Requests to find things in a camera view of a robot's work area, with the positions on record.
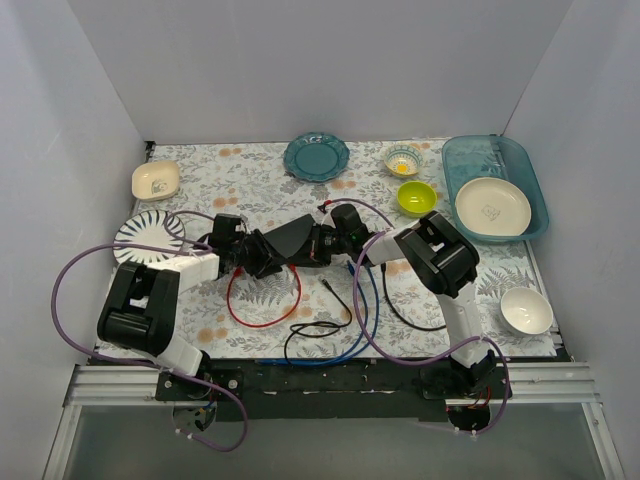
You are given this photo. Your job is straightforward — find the red ethernet cable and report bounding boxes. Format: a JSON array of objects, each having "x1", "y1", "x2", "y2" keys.
[{"x1": 227, "y1": 264, "x2": 304, "y2": 328}]

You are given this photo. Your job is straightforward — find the blue ethernet cable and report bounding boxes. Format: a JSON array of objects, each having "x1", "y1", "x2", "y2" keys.
[
  {"x1": 309, "y1": 262, "x2": 381, "y2": 366},
  {"x1": 254, "y1": 262, "x2": 369, "y2": 366}
]

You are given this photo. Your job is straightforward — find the black network switch box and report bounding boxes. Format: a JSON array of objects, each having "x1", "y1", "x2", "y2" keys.
[{"x1": 263, "y1": 214, "x2": 317, "y2": 267}]

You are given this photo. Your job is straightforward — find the black power cable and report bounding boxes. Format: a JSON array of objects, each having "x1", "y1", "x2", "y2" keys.
[{"x1": 379, "y1": 263, "x2": 449, "y2": 331}]

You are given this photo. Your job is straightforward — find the black ethernet cable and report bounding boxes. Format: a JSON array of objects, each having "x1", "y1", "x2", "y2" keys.
[{"x1": 283, "y1": 278, "x2": 355, "y2": 369}]

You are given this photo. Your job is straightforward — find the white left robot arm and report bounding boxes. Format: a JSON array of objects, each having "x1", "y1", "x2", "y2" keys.
[{"x1": 97, "y1": 214, "x2": 299, "y2": 400}]

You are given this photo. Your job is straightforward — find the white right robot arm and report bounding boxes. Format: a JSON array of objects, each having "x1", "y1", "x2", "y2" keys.
[{"x1": 292, "y1": 204, "x2": 490, "y2": 398}]

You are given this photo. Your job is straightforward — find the lime green bowl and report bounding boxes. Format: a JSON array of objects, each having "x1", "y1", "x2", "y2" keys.
[{"x1": 396, "y1": 181, "x2": 438, "y2": 218}]

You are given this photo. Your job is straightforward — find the teal scalloped plate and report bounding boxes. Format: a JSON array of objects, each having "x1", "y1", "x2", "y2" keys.
[{"x1": 283, "y1": 132, "x2": 350, "y2": 183}]

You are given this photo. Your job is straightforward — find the blue striped white plate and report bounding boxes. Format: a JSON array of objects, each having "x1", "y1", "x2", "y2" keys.
[{"x1": 112, "y1": 210, "x2": 185, "y2": 264}]

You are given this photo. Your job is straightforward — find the patterned small bowl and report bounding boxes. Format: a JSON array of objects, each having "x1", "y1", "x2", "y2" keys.
[{"x1": 383, "y1": 144, "x2": 424, "y2": 178}]

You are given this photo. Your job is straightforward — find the cream square bowl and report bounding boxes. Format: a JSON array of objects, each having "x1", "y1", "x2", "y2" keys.
[{"x1": 131, "y1": 160, "x2": 180, "y2": 201}]

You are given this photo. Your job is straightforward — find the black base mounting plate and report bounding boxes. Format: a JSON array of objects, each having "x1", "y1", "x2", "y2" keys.
[{"x1": 154, "y1": 357, "x2": 509, "y2": 419}]

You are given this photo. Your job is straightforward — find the teal plastic tray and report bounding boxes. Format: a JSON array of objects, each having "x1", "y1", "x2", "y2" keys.
[{"x1": 442, "y1": 135, "x2": 549, "y2": 243}]

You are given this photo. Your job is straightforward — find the cream round plate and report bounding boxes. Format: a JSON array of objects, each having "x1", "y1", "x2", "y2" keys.
[{"x1": 455, "y1": 177, "x2": 532, "y2": 237}]

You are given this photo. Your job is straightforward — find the white bowl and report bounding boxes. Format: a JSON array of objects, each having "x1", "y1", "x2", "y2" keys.
[{"x1": 500, "y1": 287, "x2": 554, "y2": 336}]

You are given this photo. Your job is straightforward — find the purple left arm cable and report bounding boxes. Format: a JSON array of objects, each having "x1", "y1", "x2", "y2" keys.
[{"x1": 51, "y1": 210, "x2": 250, "y2": 452}]

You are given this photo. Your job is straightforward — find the aluminium frame rail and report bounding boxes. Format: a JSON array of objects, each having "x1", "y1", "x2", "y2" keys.
[{"x1": 45, "y1": 360, "x2": 627, "y2": 479}]

